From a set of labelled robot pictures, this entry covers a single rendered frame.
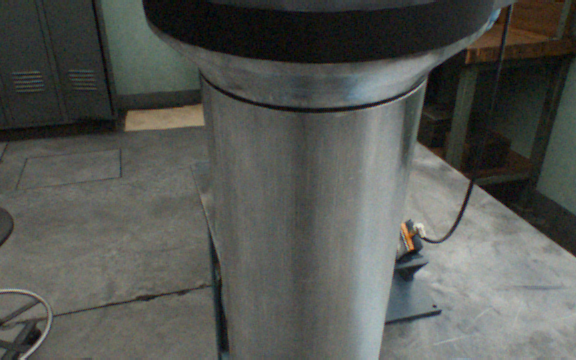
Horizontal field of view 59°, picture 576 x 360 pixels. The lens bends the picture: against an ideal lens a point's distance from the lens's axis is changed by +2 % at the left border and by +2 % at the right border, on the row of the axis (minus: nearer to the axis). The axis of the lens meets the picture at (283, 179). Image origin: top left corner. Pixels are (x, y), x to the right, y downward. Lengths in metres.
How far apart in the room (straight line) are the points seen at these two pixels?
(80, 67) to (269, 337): 3.32
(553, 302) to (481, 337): 0.15
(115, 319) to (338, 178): 1.90
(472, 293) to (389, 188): 0.70
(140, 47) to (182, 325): 2.52
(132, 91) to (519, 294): 3.54
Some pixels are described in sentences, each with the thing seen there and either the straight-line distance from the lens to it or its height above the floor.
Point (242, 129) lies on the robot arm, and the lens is 0.17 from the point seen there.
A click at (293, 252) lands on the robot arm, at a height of 1.22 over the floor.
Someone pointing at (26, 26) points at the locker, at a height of 0.73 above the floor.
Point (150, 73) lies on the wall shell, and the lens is 4.07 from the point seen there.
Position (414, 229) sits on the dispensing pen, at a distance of 0.72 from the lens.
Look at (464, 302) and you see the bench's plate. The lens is 0.86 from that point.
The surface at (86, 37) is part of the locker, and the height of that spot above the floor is 0.66.
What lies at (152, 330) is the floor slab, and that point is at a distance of 1.97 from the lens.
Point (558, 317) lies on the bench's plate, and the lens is 0.89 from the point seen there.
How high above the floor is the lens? 1.33
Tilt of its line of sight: 28 degrees down
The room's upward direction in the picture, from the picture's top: straight up
